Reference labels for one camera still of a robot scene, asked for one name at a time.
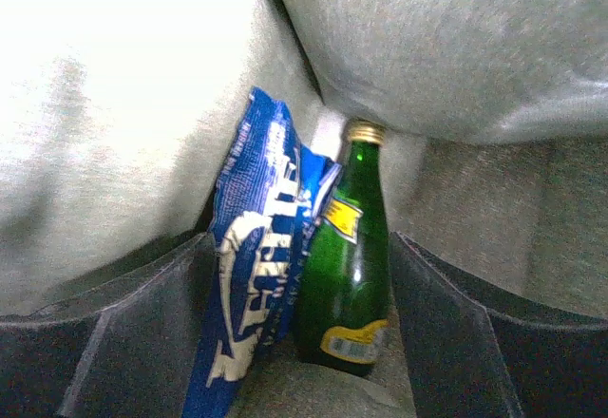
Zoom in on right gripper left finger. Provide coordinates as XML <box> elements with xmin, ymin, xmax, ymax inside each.
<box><xmin>1</xmin><ymin>233</ymin><xmax>216</xmax><ymax>417</ymax></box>

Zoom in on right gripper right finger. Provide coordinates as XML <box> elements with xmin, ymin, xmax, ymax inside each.
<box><xmin>389</xmin><ymin>233</ymin><xmax>607</xmax><ymax>417</ymax></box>

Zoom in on green glass bottle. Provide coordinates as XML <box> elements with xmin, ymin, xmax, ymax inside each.
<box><xmin>293</xmin><ymin>120</ymin><xmax>390</xmax><ymax>377</ymax></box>

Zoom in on blue chips bag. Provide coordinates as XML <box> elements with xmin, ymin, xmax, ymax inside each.
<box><xmin>182</xmin><ymin>87</ymin><xmax>341</xmax><ymax>417</ymax></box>

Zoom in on dark green tote bag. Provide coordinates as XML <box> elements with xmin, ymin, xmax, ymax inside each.
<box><xmin>1</xmin><ymin>0</ymin><xmax>607</xmax><ymax>417</ymax></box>

